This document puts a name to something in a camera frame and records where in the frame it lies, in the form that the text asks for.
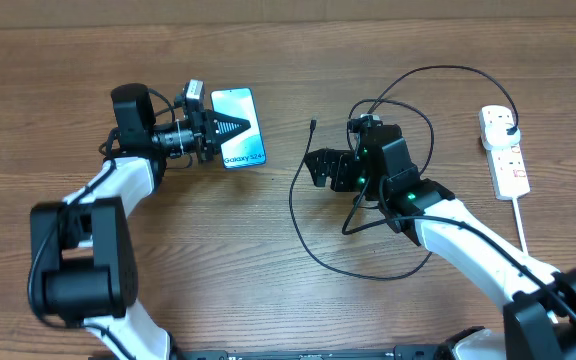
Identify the white charger plug adapter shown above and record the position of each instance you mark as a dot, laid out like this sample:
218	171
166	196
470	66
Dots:
496	137

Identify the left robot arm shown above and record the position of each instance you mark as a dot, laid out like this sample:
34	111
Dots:
83	268

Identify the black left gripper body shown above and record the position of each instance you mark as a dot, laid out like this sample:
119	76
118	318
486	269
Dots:
203	150

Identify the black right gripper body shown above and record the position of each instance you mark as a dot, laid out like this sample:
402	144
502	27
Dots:
372	186

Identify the blue-screen Galaxy smartphone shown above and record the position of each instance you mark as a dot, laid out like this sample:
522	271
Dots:
244	147

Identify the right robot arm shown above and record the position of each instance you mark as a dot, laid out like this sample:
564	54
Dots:
537	301

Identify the white power strip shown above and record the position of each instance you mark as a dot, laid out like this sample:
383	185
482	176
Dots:
507	167

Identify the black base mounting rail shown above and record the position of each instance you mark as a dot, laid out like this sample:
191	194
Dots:
400	352

